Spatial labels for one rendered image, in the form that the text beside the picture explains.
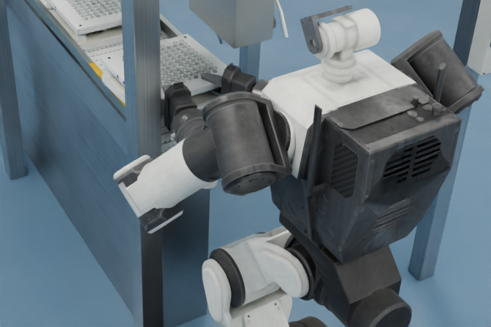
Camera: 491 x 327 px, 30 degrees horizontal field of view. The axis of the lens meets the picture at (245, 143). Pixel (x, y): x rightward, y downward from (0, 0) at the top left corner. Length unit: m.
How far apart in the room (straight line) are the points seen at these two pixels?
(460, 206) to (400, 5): 1.54
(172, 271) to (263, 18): 0.87
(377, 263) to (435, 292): 1.26
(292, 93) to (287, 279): 0.43
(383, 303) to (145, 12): 0.73
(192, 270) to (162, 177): 1.11
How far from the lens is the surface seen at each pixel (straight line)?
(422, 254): 2.96
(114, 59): 2.25
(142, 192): 1.62
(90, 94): 2.43
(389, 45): 4.25
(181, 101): 2.02
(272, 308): 2.19
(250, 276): 2.04
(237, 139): 1.46
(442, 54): 1.72
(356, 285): 1.72
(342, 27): 1.55
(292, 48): 4.14
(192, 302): 2.76
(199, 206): 2.52
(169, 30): 2.54
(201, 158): 1.51
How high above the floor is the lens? 2.06
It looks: 36 degrees down
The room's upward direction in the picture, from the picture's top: 3 degrees clockwise
